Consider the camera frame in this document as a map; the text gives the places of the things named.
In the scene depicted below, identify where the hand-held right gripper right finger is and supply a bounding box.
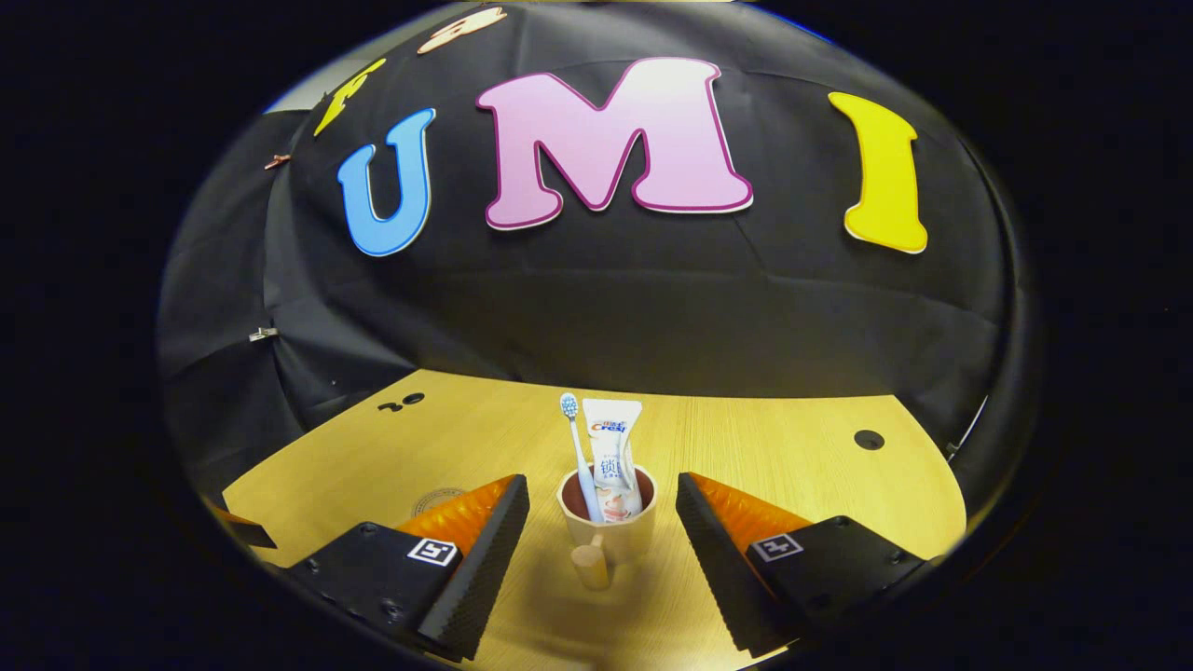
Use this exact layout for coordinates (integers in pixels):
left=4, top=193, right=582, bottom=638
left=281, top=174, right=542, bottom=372
left=676, top=472, right=933, bottom=656

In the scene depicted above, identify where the black backdrop cloth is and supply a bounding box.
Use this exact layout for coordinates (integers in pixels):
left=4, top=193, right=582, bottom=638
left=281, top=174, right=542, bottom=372
left=157, top=0, right=1026, bottom=504

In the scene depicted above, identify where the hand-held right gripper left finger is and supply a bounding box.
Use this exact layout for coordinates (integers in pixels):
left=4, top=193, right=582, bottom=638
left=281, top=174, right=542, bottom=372
left=284, top=473, right=530, bottom=663

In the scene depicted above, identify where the white toothbrush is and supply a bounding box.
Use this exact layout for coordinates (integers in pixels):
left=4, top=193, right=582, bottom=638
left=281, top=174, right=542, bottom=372
left=559, top=392, right=605, bottom=523

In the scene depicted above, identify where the beige cup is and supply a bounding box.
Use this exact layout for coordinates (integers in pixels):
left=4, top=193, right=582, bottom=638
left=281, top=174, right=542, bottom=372
left=556, top=464, right=659, bottom=591

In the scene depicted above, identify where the white toothpaste tube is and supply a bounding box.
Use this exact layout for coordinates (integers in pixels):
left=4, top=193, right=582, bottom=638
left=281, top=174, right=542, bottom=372
left=583, top=398, right=646, bottom=523

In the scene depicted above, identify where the wooden desktop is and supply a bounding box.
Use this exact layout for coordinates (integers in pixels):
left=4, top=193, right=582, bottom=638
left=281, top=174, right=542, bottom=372
left=222, top=368, right=968, bottom=671

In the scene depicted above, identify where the round brown coaster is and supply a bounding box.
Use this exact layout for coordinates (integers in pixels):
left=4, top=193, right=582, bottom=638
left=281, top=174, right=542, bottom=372
left=412, top=486, right=467, bottom=518

